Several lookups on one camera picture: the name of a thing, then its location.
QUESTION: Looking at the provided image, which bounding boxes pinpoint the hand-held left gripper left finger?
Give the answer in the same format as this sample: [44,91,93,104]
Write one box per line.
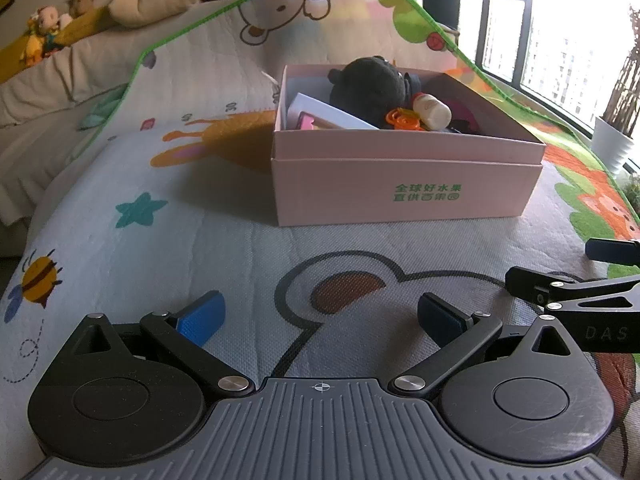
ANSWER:
[75,290,256,396]

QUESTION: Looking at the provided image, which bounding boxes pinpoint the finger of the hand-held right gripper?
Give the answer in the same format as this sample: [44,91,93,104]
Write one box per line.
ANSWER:
[585,237,640,263]
[505,266,640,311]

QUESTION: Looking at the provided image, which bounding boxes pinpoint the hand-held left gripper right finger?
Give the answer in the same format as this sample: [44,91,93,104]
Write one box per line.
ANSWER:
[389,292,573,396]

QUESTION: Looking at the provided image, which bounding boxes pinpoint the pink cardboard box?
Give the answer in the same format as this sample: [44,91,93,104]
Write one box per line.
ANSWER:
[271,64,547,227]

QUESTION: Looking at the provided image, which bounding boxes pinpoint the orange clip toy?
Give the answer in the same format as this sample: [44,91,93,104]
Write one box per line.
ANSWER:
[384,107,426,132]

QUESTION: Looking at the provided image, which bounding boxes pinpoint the small white bottle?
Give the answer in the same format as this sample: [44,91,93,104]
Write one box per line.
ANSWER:
[412,92,453,128]

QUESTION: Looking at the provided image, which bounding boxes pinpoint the black plush toy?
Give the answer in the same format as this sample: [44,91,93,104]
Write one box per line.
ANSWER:
[327,56,423,121]

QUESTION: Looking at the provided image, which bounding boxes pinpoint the printed cartoon play mat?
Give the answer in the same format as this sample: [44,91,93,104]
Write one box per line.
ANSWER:
[0,0,640,480]

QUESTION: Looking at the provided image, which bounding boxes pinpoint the white plant pot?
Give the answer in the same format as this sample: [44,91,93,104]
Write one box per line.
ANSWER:
[590,116,636,173]

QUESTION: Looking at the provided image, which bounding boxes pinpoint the green potted plant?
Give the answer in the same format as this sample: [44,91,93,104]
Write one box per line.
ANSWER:
[602,45,640,136]

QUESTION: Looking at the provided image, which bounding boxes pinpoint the magenta item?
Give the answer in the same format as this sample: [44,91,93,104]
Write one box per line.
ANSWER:
[447,100,483,133]

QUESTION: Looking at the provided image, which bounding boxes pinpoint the teal cloth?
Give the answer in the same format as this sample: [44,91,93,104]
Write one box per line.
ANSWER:
[77,85,126,131]

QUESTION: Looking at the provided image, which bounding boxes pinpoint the yellow plush toy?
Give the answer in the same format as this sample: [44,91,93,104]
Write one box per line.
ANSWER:
[20,20,56,66]

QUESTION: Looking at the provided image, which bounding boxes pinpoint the dark window frame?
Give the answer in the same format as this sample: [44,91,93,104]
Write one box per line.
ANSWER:
[415,0,640,126]

